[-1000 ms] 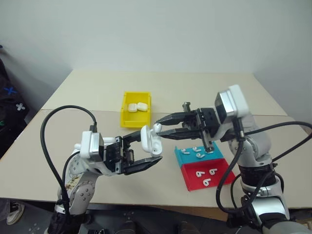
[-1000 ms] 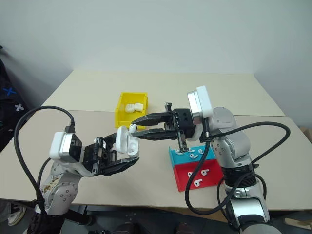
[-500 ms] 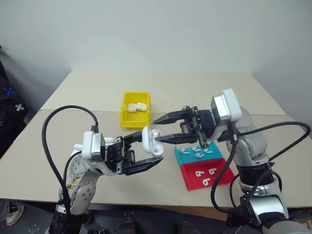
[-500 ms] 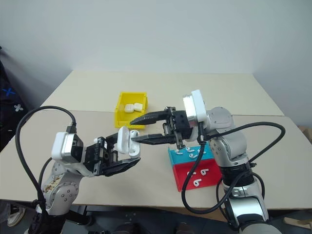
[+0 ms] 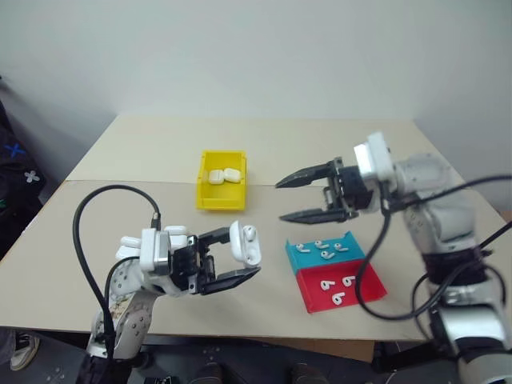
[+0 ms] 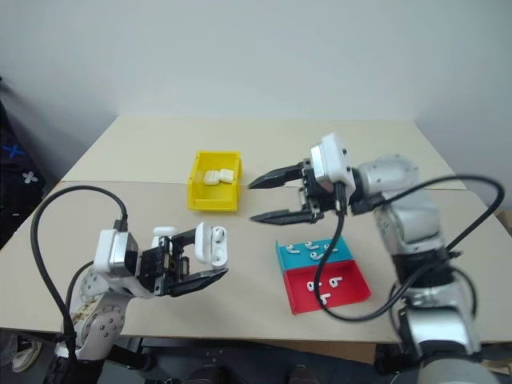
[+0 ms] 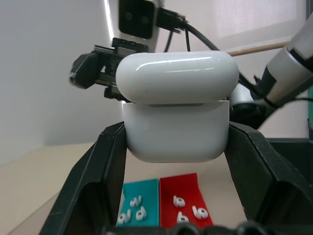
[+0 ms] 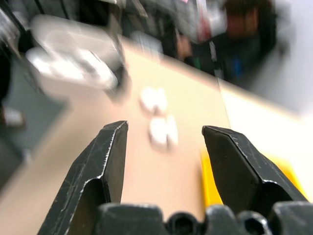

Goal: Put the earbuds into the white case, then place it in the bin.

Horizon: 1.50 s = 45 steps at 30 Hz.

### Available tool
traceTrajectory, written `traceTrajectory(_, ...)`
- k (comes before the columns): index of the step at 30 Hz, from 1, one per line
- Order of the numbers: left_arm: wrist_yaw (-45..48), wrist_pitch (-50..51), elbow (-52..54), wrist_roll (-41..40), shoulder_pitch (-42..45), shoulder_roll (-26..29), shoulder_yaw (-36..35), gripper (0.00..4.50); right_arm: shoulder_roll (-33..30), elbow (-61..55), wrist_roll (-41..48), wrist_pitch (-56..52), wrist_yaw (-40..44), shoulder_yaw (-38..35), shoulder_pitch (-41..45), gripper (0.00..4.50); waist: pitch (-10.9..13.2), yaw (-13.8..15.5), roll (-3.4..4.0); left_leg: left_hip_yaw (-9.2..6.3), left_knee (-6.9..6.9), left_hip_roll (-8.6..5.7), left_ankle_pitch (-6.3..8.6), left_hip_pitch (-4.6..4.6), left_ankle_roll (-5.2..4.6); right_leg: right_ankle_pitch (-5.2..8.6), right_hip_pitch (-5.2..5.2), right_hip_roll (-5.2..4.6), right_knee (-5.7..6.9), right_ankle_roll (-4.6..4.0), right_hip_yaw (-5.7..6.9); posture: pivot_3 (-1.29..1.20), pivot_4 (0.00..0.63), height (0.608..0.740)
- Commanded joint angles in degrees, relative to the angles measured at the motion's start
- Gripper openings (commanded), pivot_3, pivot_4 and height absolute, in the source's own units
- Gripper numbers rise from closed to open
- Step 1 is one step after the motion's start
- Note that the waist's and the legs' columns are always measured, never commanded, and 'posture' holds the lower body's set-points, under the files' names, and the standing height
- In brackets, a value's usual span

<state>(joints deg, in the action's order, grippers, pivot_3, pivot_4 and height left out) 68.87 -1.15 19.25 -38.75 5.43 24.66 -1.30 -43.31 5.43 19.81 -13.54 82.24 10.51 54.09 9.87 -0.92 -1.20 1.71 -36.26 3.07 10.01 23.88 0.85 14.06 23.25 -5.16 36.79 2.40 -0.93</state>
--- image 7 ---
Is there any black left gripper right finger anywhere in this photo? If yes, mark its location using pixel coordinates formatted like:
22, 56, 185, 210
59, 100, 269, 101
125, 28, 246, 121
224, 121, 313, 235

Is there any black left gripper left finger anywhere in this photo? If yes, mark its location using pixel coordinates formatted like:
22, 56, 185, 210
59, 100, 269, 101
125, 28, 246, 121
44, 121, 128, 235

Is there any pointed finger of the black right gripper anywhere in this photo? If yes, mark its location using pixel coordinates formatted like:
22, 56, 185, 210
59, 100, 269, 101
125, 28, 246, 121
68, 52, 100, 90

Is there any white earbud charging case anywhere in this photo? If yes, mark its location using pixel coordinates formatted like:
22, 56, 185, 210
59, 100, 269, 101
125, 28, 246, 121
115, 50, 240, 164

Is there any dark plastic bin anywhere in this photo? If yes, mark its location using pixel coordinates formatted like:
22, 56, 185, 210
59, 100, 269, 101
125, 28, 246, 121
266, 138, 313, 189

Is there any white earbud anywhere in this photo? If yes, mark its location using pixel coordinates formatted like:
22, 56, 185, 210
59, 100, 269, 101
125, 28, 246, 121
176, 211, 190, 225
129, 195, 143, 208
116, 211, 131, 225
172, 195, 186, 208
192, 206, 209, 220
135, 206, 148, 221

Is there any teal rectangular mat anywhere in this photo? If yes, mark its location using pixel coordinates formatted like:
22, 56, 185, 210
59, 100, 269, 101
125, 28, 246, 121
115, 179, 161, 227

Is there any red rectangular mat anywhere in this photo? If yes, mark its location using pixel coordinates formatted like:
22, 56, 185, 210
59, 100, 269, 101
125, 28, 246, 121
159, 173, 214, 229

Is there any thin wooden strip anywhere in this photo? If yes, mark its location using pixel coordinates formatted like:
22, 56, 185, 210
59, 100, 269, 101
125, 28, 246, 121
227, 41, 291, 56

